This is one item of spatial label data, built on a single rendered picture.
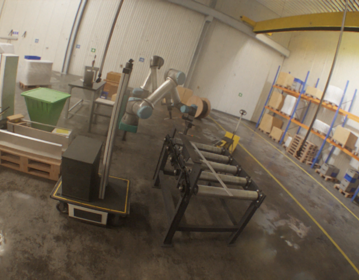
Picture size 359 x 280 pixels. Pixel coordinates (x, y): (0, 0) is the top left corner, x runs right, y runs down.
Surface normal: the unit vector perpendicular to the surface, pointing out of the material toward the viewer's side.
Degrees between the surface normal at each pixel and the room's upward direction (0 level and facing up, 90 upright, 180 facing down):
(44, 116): 106
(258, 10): 90
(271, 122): 90
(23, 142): 90
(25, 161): 90
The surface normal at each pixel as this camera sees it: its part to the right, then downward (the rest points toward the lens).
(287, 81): 0.19, 0.41
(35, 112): -0.03, 0.60
